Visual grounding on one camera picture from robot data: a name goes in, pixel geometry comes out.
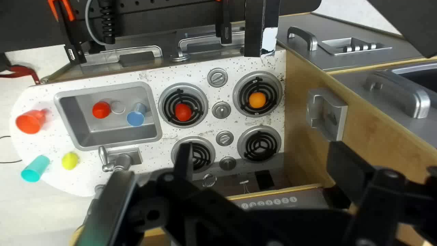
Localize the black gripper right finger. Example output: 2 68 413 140
327 140 437 246

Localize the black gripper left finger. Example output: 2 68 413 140
81 143 257 246

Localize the light orange toy ball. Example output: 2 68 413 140
247 90 268 110

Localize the grey toy faucet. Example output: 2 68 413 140
97 144 144 173

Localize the yellow toy ball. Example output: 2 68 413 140
60 150 82 172

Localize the grey toy sink basin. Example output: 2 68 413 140
54 80 164 151

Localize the teal toy cup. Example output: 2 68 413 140
21 154 52 184

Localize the small blue toy cup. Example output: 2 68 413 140
126 100 151 126

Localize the red ball in sink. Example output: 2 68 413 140
92 99 114 120

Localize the black coil stove burner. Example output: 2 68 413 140
157 81 211 126
232 70 284 117
170 135 216 172
237 125 283 162

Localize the red toy ball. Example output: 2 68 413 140
174 100 194 122

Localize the grey stove knob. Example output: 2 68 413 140
215 129 235 147
219 155 238 172
212 99 232 120
207 66 230 88

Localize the wooden toy kitchen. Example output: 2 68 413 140
9 12 437 246

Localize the red clamp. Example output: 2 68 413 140
0 64 41 85

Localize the grey panel with buttons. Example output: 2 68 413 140
317 35 394 57

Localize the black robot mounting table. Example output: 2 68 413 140
45 0 320 59

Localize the grey cabinet door handle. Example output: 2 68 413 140
286 25 320 51
362 72 432 120

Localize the orange toy cup with handle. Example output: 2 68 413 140
15 107 49 135

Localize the grey oven door handle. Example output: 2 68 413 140
176 34 230 54

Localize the black clamp with orange handle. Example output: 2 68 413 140
47 0 78 23

